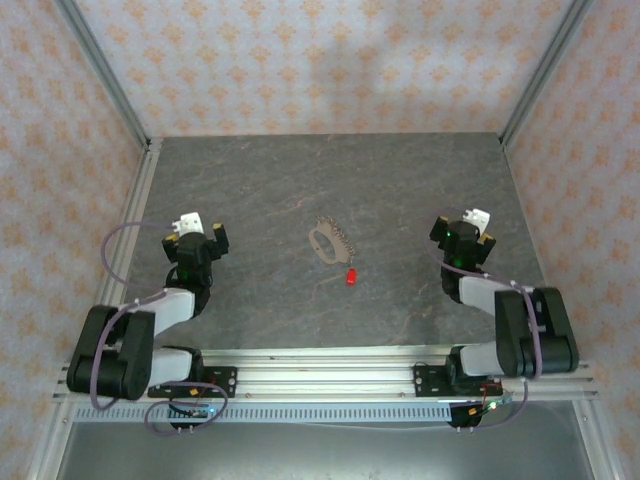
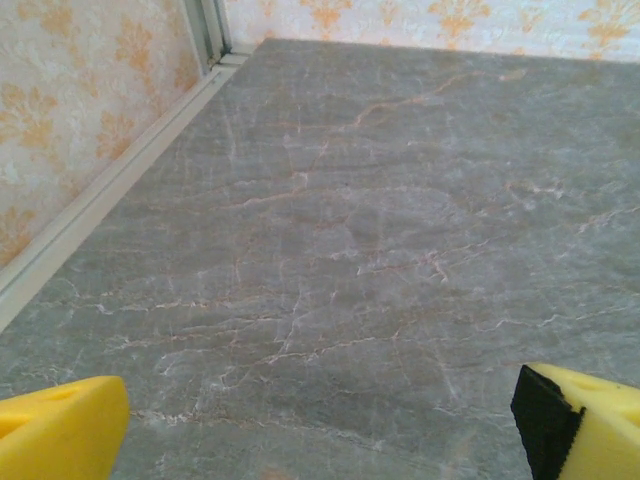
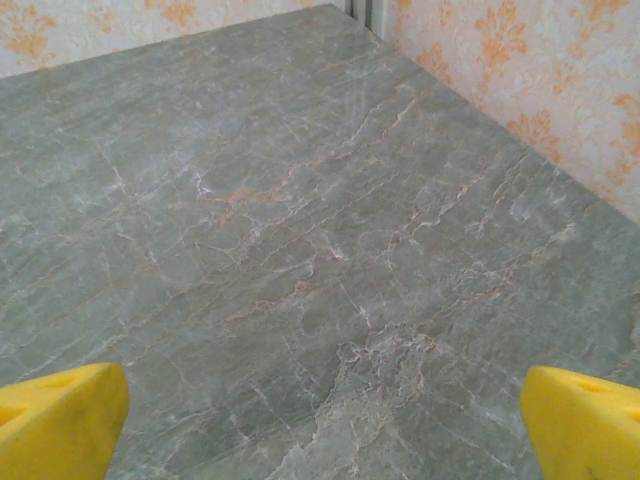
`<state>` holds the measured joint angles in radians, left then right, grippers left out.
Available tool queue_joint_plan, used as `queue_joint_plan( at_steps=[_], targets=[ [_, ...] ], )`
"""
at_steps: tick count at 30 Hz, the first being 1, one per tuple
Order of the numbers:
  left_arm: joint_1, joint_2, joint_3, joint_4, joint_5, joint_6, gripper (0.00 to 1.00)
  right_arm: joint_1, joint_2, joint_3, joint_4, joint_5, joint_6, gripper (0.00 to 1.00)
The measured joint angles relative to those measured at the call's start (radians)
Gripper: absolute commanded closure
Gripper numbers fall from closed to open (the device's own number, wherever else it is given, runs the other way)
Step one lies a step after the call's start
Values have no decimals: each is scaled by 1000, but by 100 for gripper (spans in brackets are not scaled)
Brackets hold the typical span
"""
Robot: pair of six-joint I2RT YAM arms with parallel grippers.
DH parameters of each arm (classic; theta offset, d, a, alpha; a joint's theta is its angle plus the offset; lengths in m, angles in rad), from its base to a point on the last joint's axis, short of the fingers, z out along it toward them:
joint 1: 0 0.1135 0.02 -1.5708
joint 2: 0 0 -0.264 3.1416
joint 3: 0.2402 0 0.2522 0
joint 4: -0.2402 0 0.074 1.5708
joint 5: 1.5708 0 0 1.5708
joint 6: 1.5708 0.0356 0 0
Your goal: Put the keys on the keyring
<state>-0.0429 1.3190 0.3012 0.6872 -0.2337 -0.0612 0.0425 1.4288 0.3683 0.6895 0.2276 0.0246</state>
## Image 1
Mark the small circuit board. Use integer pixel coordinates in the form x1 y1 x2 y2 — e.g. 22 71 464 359
467 397 514 419
167 403 224 420

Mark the aluminium frame leg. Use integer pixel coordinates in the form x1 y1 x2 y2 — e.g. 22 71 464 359
24 399 76 480
572 399 619 480

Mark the slotted grey cable duct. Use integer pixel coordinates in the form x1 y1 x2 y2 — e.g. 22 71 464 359
73 402 454 425

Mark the metal key plate with rings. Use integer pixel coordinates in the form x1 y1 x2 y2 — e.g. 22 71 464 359
308 214 357 265

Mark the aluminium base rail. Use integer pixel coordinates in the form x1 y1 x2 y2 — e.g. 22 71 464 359
52 343 601 402

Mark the aluminium side rail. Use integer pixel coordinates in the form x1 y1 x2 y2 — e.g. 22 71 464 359
94 138 164 354

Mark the aluminium frame post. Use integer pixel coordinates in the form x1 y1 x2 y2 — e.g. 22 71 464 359
498 0 595 150
53 0 164 152

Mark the grey metal sheet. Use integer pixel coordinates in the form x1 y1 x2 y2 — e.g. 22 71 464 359
52 422 599 480

